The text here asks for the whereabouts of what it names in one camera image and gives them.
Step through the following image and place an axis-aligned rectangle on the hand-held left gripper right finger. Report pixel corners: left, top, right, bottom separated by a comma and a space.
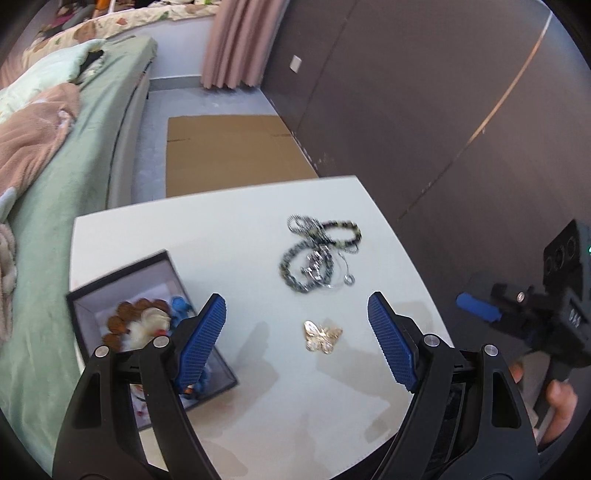
367, 291, 541, 480

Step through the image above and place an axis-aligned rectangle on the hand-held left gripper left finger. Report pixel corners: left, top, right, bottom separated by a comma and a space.
52, 293, 228, 480

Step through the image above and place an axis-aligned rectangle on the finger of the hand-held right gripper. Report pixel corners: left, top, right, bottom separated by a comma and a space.
455, 281, 546, 344

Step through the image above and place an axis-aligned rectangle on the gold butterfly brooch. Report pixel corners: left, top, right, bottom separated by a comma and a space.
303, 319, 344, 355

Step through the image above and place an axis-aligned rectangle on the black jewelry box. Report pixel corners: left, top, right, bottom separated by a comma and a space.
65, 249, 239, 433

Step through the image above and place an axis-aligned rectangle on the silver pendant chain necklace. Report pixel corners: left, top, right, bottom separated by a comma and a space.
287, 214, 357, 289

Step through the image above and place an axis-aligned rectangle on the grey beaded necklace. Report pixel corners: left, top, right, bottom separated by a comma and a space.
279, 240, 334, 295

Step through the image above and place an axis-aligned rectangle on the black beaded bracelet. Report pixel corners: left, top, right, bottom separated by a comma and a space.
320, 220, 363, 254

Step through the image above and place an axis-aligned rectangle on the person's right hand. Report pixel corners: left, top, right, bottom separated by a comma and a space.
508, 362, 580, 449

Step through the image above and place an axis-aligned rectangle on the blue bead ornament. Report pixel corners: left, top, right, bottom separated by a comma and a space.
169, 296, 195, 324

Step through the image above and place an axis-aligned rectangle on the white shell ornament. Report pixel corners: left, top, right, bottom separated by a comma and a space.
124, 307, 172, 348

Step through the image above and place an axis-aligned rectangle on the flat cardboard sheet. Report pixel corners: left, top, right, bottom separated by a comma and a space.
165, 115, 320, 199

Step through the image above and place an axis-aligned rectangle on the green bed sheet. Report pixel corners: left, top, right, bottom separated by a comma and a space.
0, 36, 158, 464

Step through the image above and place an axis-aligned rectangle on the beige fuzzy cloth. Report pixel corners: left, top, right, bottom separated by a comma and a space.
0, 223, 18, 343

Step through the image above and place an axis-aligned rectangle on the pink fleece blanket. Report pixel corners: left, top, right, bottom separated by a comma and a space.
0, 82, 83, 197

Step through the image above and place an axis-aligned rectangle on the pink curtain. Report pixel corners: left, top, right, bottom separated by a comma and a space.
201, 0, 290, 91

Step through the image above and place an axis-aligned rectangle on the light green quilt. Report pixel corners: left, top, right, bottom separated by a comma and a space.
0, 39, 108, 124

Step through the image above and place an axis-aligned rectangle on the floral patterned quilt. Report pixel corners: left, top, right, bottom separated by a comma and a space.
21, 0, 219, 52

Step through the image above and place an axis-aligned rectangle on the brown wooden bead bracelet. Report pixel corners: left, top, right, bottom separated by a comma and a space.
102, 298, 171, 354

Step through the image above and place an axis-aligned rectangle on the grey bed frame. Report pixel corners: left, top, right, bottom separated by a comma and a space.
105, 54, 158, 209

